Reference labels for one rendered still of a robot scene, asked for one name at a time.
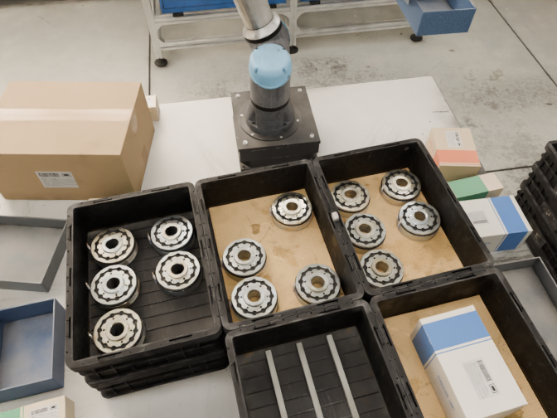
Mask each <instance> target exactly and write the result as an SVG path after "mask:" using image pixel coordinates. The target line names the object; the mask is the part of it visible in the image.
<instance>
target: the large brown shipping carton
mask: <svg viewBox="0 0 557 418"><path fill-rule="evenodd" d="M154 132H155V128H154V126H153V121H152V117H151V115H150V112H149V108H148V103H147V101H146V97H145V94H144V91H143V87H142V83H141V82H86V81H9V83H8V85H7V87H6V89H5V90H4V92H3V94H2V96H1V98H0V193H1V194H2V196H3V197H4V198H5V199H6V200H89V199H90V198H105V197H112V196H117V195H122V194H126V193H130V192H138V191H141V187H142V184H143V178H144V173H145V170H146V166H147V163H148V156H149V153H150V149H151V146H152V141H153V135H154Z"/></svg>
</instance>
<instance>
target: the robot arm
mask: <svg viewBox="0 0 557 418"><path fill-rule="evenodd" d="M233 1H234V3H235V5H236V7H237V10H238V12H239V14H240V16H241V18H242V21H243V23H244V25H245V26H244V28H243V35H244V37H245V40H246V42H247V44H248V46H249V49H250V58H249V85H250V101H249V104H248V106H247V109H246V111H245V122H246V123H247V125H248V127H249V128H250V129H251V130H252V131H254V132H256V133H257V134H261V135H265V136H275V135H279V134H283V133H285V132H286V131H288V130H289V129H290V128H291V127H292V125H293V121H294V112H293V107H292V105H291V103H290V100H289V94H290V80H291V72H292V62H291V57H290V49H289V45H290V35H289V32H288V29H287V27H286V25H285V24H284V22H283V21H282V20H281V19H280V17H279V15H278V14H277V13H275V12H272V11H271V8H270V6H269V3H268V0H233Z"/></svg>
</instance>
